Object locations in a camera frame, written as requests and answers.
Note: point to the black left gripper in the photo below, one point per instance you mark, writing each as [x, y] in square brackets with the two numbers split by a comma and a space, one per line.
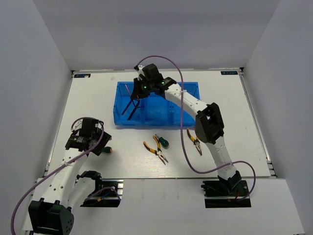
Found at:
[98, 149]

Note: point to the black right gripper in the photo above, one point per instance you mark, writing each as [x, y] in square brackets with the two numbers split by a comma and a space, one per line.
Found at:
[137, 93]

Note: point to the green screwdriver orange cap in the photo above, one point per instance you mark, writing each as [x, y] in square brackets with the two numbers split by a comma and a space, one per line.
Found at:
[107, 150]

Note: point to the green stubby screwdriver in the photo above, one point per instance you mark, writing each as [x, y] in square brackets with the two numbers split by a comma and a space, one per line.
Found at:
[162, 141]

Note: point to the yellow black needle-nose pliers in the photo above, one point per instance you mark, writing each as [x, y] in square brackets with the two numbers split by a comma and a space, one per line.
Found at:
[158, 152]

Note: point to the black hex key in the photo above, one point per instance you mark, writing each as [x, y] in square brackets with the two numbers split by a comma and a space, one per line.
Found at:
[127, 102]

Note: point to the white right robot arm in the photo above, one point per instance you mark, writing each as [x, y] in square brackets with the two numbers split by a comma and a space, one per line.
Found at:
[209, 125]

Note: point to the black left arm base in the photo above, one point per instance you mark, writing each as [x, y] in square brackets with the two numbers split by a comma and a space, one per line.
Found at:
[104, 191]

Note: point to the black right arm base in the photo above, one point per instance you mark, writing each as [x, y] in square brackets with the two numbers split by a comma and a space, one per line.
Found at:
[216, 197]

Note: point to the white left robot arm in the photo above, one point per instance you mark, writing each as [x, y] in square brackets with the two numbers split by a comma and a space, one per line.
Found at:
[53, 214]

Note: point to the blue three-compartment plastic bin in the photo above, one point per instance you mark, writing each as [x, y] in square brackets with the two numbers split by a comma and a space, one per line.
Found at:
[152, 111]

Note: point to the dark label sticker left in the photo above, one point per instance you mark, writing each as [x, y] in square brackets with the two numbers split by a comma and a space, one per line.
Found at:
[82, 75]

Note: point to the dark label sticker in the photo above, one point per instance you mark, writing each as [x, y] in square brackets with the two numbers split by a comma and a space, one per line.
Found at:
[82, 75]
[229, 72]

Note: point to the yellow black pliers right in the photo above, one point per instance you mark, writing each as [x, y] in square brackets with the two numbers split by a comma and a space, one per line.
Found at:
[195, 141]

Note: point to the dark label sticker right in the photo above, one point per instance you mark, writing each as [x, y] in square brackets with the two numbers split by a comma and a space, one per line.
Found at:
[229, 72]

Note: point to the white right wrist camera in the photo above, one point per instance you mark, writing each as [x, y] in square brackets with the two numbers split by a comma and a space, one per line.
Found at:
[139, 69]

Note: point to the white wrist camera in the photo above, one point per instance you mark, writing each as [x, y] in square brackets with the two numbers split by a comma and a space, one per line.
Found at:
[77, 125]
[139, 69]

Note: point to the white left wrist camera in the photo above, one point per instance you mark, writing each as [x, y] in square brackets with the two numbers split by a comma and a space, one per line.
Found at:
[77, 125]

